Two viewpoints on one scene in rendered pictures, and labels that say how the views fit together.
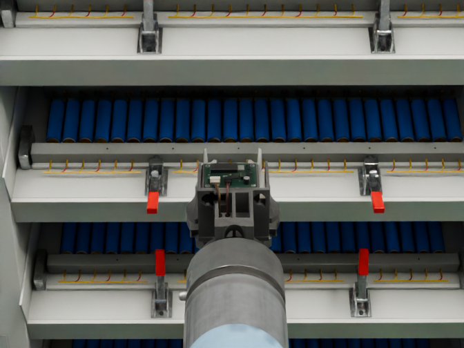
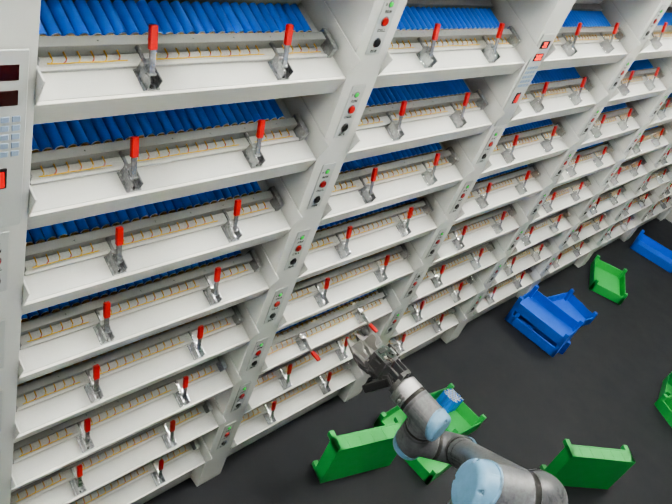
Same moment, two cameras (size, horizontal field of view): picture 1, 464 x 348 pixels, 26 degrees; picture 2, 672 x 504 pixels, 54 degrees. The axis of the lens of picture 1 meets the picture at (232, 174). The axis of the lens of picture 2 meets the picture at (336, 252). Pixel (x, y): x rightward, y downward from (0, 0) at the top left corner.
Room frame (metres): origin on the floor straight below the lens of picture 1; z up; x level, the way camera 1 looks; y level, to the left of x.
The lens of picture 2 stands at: (0.28, 1.34, 1.97)
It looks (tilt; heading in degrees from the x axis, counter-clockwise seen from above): 36 degrees down; 303
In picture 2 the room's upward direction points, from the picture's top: 23 degrees clockwise
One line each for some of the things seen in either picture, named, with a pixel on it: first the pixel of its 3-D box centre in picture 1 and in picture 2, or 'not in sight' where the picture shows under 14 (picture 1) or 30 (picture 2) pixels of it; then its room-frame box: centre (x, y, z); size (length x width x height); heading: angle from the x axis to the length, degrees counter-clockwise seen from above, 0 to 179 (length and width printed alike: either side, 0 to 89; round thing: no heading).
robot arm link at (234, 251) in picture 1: (231, 286); (405, 391); (0.74, 0.00, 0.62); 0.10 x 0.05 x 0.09; 91
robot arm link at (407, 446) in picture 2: not in sight; (415, 438); (0.65, -0.02, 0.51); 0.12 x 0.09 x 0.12; 45
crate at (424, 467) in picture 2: not in sight; (419, 437); (0.76, -0.46, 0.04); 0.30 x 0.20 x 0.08; 0
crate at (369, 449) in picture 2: not in sight; (360, 448); (0.83, -0.16, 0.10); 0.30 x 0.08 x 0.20; 73
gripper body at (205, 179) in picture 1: (233, 227); (388, 369); (0.82, 0.00, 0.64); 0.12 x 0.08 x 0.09; 1
